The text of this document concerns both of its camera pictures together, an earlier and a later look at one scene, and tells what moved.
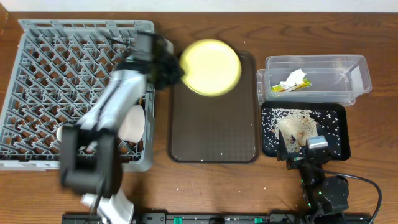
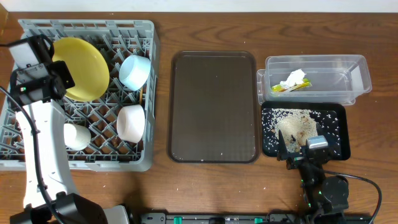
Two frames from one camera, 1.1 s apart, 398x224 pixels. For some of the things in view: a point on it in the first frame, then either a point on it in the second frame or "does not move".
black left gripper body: [170, 71] → [65, 74]
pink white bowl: [132, 127] does not move
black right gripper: [294, 160] does not move
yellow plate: [212, 67] → [87, 66]
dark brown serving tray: [222, 129] does not move
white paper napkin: [295, 77] does not move
